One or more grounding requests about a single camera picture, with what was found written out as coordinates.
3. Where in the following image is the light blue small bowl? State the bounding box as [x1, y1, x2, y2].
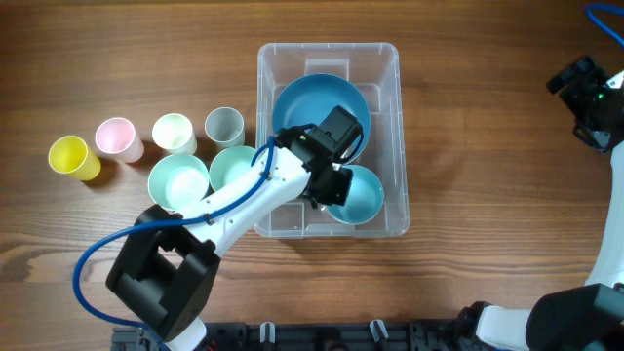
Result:
[326, 165, 384, 225]

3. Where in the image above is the dark blue bowl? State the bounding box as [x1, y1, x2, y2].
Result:
[271, 73, 371, 163]

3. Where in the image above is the mint green small bowl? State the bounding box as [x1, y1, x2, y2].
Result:
[147, 154, 210, 211]

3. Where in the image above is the cream cup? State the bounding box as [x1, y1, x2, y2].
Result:
[152, 113, 197, 154]

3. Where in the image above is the pink cup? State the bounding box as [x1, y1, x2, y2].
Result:
[95, 117, 144, 164]

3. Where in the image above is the yellow cup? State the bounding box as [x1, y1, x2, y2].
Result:
[48, 136, 101, 181]

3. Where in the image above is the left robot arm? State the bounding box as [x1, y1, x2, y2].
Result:
[106, 125, 362, 350]

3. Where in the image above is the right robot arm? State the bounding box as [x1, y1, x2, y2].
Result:
[452, 56, 623, 350]

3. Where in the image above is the grey cup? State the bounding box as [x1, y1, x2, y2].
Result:
[205, 106, 245, 149]

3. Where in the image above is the clear plastic storage bin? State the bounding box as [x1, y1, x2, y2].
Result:
[254, 43, 410, 239]

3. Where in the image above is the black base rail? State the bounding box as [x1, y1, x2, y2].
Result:
[110, 319, 488, 351]

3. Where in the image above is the left blue cable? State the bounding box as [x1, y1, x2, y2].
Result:
[71, 136, 277, 342]

